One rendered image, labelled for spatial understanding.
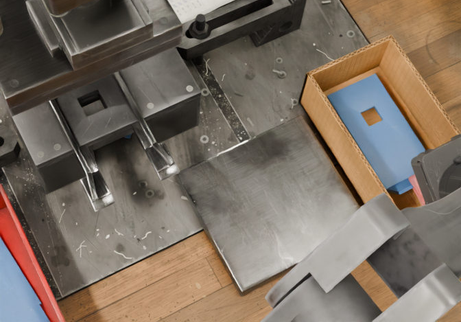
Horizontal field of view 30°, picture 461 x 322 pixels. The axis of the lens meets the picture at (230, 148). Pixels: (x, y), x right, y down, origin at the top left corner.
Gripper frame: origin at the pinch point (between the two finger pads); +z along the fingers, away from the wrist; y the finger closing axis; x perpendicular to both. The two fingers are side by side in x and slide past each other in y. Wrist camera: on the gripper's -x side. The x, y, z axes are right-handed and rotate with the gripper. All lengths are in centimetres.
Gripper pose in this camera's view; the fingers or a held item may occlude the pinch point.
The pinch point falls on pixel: (418, 180)
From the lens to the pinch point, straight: 101.8
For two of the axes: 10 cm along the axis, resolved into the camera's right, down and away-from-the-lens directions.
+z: -3.1, -0.6, 9.5
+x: -8.8, 4.1, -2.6
